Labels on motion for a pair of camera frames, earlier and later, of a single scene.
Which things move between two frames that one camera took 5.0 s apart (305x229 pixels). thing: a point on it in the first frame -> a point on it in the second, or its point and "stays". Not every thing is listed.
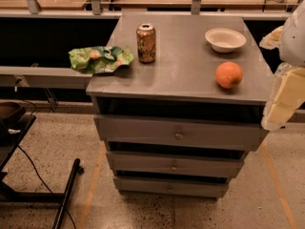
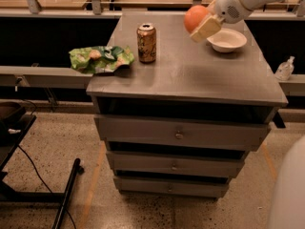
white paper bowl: (225, 40) stays
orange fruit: (229, 74) -> (193, 16)
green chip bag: (100, 59) stays
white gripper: (294, 38) -> (228, 6)
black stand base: (13, 127) stays
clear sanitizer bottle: (283, 69) stays
